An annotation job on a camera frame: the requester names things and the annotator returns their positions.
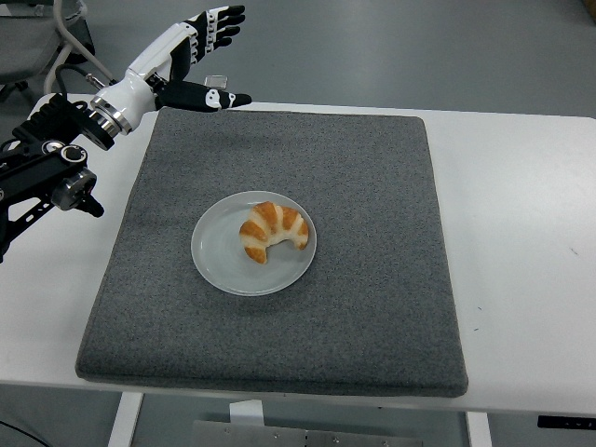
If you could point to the grey office chair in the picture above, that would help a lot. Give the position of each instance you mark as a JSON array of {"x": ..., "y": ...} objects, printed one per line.
[{"x": 18, "y": 46}]

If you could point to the white under-table bracket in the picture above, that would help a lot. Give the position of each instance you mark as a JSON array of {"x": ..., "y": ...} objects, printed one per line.
[{"x": 247, "y": 412}]

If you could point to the grey felt mat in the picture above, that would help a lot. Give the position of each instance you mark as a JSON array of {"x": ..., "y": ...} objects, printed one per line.
[{"x": 349, "y": 186}]

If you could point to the black table control panel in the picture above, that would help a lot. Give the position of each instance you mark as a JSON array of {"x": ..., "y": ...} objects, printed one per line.
[{"x": 565, "y": 422}]

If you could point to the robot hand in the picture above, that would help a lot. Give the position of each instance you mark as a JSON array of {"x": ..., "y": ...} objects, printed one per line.
[{"x": 139, "y": 88}]

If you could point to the pale grey round plate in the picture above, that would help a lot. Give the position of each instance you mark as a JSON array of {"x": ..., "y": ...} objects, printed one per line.
[{"x": 219, "y": 265}]

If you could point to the golden croissant bread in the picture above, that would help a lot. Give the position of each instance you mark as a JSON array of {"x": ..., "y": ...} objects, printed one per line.
[{"x": 261, "y": 219}]

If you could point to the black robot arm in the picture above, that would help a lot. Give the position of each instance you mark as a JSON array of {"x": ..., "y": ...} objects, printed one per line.
[{"x": 39, "y": 160}]

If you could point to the white table leg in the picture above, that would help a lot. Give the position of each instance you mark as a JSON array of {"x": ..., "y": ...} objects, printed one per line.
[
  {"x": 125, "y": 421},
  {"x": 478, "y": 430}
]

